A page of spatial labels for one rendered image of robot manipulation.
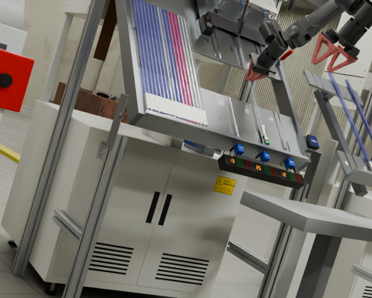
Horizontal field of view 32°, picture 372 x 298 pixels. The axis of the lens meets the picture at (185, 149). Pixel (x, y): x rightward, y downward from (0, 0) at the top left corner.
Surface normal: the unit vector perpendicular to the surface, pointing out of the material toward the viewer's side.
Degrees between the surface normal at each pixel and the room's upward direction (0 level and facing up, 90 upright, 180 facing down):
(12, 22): 72
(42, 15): 90
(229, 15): 44
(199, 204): 90
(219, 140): 134
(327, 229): 90
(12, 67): 90
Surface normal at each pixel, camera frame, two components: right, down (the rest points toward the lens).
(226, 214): 0.48, 0.21
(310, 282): -0.72, -0.18
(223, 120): 0.54, -0.54
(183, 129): 0.14, 0.81
